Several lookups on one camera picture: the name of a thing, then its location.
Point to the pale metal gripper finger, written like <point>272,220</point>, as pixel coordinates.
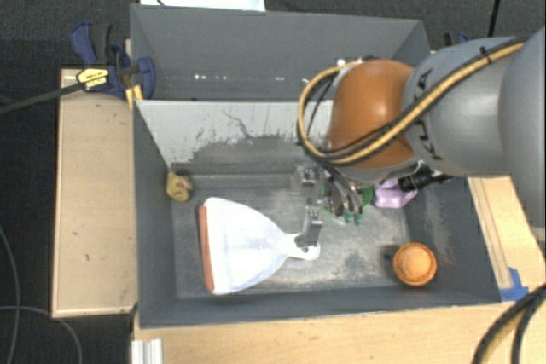
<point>312,228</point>
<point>308,175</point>

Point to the pale purple plastic object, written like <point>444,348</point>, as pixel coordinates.
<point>394,197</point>

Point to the white dustpan with red-brown edge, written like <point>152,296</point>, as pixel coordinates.
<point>243,247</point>

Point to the orange ball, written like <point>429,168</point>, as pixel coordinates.
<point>414,264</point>

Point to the grey metal bin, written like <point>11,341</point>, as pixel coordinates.
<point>264,55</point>

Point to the yellow toy animal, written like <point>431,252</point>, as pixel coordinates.
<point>178,186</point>

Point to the pale wood flat board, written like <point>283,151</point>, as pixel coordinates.
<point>94,200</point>

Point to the black cylinder on white bracket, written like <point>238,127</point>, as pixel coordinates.
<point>420,180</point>

